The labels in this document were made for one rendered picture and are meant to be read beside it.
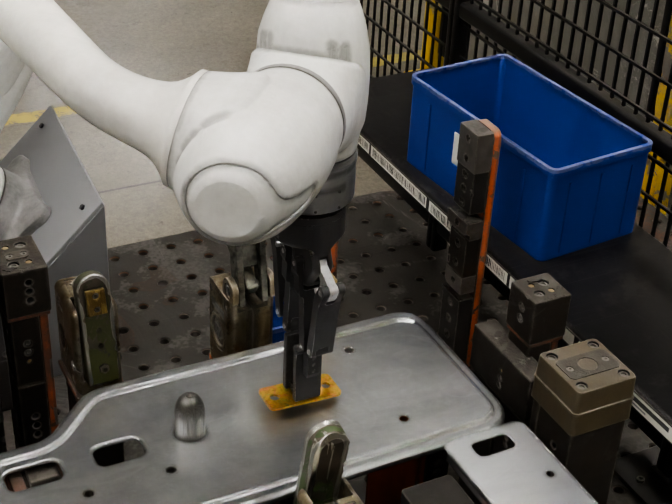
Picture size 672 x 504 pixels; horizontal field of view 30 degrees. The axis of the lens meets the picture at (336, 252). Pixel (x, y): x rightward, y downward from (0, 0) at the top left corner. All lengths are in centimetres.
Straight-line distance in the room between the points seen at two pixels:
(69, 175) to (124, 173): 198
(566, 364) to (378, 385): 21
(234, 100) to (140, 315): 105
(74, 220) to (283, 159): 85
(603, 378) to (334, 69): 47
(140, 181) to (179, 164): 282
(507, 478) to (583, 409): 11
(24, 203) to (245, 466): 72
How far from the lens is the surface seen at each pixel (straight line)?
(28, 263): 138
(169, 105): 101
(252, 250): 141
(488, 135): 148
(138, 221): 359
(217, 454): 129
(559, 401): 135
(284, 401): 133
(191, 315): 200
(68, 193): 183
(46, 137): 198
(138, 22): 490
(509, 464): 131
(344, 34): 110
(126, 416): 135
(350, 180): 118
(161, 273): 210
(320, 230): 119
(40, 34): 111
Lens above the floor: 186
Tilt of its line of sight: 33 degrees down
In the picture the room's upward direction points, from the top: 3 degrees clockwise
